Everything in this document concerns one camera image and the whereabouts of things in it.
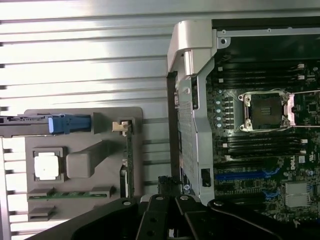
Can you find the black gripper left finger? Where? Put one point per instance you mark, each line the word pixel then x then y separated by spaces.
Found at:
pixel 105 220

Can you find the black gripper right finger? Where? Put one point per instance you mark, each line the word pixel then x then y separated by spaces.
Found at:
pixel 250 220

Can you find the green RAM stick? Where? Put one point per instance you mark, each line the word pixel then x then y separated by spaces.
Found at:
pixel 70 194

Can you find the blue expansion slot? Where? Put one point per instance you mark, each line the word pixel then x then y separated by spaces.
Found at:
pixel 237 176

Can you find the silver chipset heat sink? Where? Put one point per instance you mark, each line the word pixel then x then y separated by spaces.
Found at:
pixel 297 195

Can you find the green motherboard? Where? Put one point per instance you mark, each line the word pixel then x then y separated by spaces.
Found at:
pixel 275 165

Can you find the gray plastic parts rack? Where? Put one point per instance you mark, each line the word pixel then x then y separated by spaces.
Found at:
pixel 82 160

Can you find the black RAM slot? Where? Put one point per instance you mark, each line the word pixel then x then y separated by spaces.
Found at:
pixel 262 142
pixel 260 79
pixel 262 153
pixel 260 68

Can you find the silver CPU chip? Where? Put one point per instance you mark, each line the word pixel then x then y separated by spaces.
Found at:
pixel 46 167

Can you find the open black PC case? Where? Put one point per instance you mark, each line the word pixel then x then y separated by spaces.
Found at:
pixel 197 125

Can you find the CPU socket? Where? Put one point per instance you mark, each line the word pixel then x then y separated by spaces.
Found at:
pixel 265 112

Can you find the metal locking lever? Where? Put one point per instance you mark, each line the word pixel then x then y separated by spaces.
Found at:
pixel 307 127
pixel 307 93

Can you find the metal socket cover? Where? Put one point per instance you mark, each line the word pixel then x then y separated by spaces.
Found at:
pixel 291 112

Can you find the hard disk with blue bracket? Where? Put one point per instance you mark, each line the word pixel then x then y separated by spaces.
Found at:
pixel 67 123

